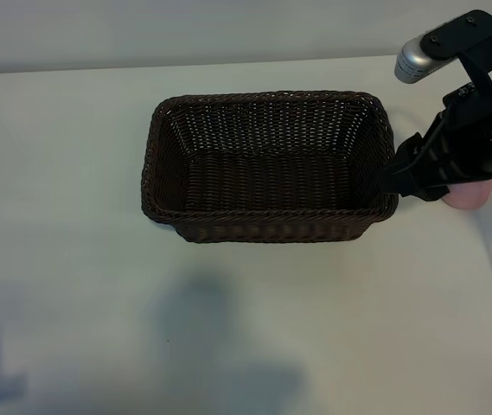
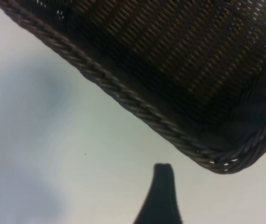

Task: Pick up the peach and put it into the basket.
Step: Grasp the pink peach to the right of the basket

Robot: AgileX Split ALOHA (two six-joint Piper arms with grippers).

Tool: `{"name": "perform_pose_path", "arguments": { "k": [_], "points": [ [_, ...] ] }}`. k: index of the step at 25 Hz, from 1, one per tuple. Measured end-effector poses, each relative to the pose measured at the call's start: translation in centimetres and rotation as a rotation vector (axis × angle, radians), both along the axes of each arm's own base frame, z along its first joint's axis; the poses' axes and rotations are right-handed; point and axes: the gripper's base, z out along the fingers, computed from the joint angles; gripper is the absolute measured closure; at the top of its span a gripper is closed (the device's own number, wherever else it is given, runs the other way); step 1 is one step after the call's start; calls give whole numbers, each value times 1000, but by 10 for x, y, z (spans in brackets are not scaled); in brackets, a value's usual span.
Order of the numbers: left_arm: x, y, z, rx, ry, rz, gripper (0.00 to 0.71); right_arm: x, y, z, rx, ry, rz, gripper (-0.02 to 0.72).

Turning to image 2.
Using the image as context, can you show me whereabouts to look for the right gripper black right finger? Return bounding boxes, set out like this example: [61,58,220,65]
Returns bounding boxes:
[163,163,185,224]

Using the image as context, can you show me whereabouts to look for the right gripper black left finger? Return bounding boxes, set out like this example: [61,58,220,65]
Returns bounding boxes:
[132,163,165,224]

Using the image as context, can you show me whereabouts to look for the dark brown woven basket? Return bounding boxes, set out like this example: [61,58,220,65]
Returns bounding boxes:
[0,0,266,175]

